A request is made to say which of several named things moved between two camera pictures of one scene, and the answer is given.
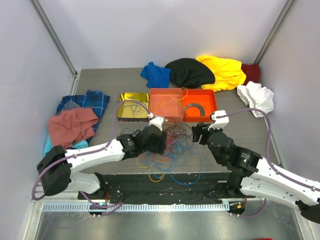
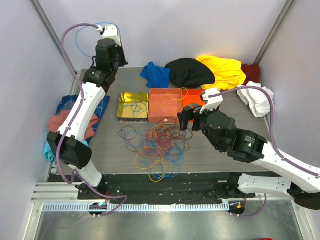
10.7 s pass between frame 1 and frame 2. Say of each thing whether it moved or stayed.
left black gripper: moved
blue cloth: stayed
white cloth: stayed
